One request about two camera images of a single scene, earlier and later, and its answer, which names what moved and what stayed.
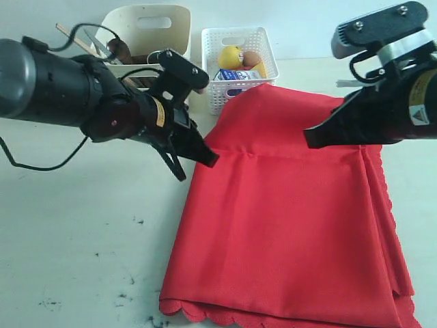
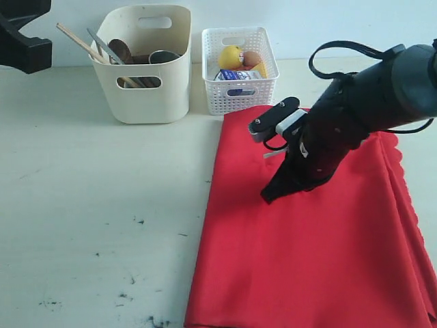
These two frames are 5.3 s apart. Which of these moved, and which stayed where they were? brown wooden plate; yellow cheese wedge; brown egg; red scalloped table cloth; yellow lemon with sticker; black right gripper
Moved: red scalloped table cloth; black right gripper
Stayed: brown wooden plate; yellow lemon with sticker; yellow cheese wedge; brown egg
